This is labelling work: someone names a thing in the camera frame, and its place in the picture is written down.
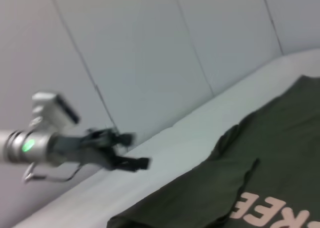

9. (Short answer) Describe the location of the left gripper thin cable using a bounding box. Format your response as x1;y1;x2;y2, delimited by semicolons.
23;161;84;184

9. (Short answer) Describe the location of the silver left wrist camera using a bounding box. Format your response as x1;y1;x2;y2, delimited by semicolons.
31;91;82;129

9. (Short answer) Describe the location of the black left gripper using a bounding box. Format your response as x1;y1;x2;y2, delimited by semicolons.
49;129;153;173

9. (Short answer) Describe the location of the dark green FREE T-shirt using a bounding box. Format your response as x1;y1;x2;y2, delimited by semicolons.
106;74;320;228

